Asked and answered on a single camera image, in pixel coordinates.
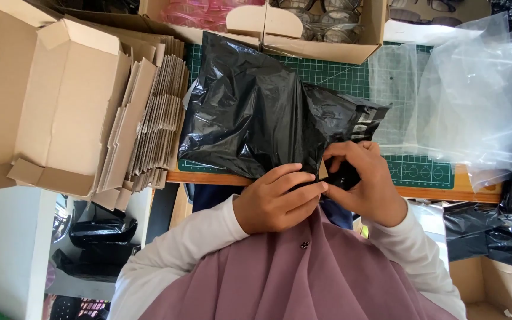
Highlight dark blue garment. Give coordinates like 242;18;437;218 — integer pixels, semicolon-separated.
192;183;354;230

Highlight mauve headscarf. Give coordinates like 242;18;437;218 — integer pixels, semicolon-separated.
138;202;461;320

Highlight white box of dark glasses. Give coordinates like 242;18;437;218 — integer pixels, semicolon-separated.
383;0;493;47

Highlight pile of pink glasses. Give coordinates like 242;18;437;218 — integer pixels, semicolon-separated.
158;0;266;33

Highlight black table leg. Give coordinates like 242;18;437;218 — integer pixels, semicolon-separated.
144;182;181;246

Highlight person's left hand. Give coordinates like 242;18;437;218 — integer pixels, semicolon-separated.
233;163;329;235

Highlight cardboard tray box with divider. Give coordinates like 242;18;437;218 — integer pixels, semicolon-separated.
138;0;388;65

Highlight black plastic mailer bag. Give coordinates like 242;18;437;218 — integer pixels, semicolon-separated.
178;31;393;193

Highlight open brown cardboard box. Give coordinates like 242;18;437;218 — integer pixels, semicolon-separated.
449;255;512;320

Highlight white cabinet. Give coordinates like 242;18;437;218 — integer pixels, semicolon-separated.
0;186;59;320

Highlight green cutting mat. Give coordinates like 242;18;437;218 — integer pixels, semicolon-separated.
178;42;456;190

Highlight stack of flat cardboard boxes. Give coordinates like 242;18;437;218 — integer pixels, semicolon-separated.
91;33;191;212

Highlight pile of clear plastic bags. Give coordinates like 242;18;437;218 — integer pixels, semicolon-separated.
368;12;512;193

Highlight pile of clear glasses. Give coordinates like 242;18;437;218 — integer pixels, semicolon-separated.
270;0;364;44

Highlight person's right hand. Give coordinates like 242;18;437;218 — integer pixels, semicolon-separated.
322;141;408;228

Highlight black plastic bag bundle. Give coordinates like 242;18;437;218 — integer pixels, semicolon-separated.
52;202;142;284

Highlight unfolded brown cardboard box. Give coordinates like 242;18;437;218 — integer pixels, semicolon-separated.
7;19;159;199

